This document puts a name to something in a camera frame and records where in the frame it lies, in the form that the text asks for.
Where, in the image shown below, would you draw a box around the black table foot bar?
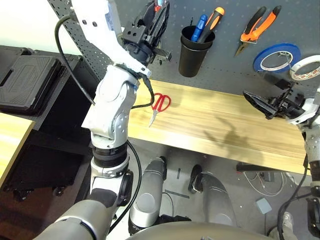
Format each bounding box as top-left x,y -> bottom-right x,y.
236,161 -> 283,173

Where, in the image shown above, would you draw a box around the black plastic tool cup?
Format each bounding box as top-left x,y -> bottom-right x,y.
178,24 -> 216,78

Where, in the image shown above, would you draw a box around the dark grey metal pegboard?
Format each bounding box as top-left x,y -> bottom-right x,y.
47,0 -> 320,96

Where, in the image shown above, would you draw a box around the red handled screwdriver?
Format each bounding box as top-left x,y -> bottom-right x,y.
153,0 -> 167,13

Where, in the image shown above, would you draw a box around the grey robot torso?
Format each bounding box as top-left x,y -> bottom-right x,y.
126,221 -> 272,240

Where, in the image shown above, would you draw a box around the large black ribbed case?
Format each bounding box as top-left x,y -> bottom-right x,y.
0,54 -> 63,116

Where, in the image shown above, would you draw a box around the metal tape peg hook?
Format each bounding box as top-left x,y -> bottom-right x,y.
274,50 -> 294,66

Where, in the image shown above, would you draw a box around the silver right robot leg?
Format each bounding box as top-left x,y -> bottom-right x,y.
188,163 -> 237,226

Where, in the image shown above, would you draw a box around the red handled scissors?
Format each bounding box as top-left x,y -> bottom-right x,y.
148,92 -> 172,128

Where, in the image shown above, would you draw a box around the silver left robot leg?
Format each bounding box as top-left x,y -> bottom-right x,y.
128,156 -> 168,236

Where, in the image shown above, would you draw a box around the black equipment cart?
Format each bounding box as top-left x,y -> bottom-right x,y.
0,44 -> 106,201

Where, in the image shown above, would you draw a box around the silver robot leg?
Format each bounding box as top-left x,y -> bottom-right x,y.
188,163 -> 237,226
128,156 -> 168,236

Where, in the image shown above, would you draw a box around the white tape roll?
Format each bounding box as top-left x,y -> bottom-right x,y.
289,54 -> 320,81

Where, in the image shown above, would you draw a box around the black left wrist camera cable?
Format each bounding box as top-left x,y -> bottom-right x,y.
54,13 -> 97,105

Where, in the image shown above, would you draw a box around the blue tape roll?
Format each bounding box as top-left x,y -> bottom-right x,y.
253,43 -> 302,74

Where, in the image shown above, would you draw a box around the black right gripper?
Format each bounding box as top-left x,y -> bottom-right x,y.
242,79 -> 308,121

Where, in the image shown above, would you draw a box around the white floor cables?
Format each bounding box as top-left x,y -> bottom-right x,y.
243,171 -> 286,197

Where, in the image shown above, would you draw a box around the orange black handled screwdriver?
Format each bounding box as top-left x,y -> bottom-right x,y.
197,6 -> 225,44

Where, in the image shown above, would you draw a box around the small grey box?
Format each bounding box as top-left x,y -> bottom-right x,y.
254,197 -> 273,215

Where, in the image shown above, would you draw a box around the olive trouser leg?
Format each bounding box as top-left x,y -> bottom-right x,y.
268,226 -> 308,240

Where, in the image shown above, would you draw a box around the black robot waist cable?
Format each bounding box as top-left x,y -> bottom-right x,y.
162,191 -> 176,218

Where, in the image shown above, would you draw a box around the orange black needle-nose pliers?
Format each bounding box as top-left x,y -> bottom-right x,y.
234,5 -> 283,57

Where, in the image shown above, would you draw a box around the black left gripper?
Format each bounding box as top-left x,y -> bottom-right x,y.
121,0 -> 173,65

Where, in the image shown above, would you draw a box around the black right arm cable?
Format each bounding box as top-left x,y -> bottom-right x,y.
276,154 -> 311,235

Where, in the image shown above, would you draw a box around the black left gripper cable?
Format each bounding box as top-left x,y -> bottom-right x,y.
131,77 -> 156,110

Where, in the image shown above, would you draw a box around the black power adapter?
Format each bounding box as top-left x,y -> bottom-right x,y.
259,171 -> 275,183

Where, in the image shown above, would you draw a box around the blue handled screwdriver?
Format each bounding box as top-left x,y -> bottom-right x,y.
191,14 -> 209,43

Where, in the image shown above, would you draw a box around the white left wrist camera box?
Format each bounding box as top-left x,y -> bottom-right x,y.
71,0 -> 123,51

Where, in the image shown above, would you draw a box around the grey worn sneaker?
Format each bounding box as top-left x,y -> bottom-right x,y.
282,211 -> 296,231

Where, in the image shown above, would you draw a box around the light wooden side table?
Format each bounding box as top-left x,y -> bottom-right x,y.
0,112 -> 36,188

